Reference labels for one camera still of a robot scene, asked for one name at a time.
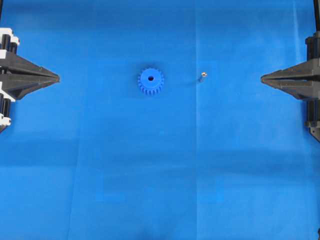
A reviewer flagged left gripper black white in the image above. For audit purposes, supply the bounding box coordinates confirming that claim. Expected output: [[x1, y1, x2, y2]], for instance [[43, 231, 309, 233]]
[[0, 27, 60, 133]]

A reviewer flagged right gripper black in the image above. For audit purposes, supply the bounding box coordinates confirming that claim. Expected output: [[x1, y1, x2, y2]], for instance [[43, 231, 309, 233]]
[[261, 30, 320, 142]]

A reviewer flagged small blue plastic gear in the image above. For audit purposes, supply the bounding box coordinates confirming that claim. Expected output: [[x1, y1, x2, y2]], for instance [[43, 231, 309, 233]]
[[137, 67, 165, 96]]

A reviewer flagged small metal shaft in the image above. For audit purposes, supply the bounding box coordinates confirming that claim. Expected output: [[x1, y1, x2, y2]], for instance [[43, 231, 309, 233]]
[[198, 72, 208, 83]]

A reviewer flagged blue table mat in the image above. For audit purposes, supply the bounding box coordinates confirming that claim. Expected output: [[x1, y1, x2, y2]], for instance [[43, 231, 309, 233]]
[[0, 0, 320, 240]]

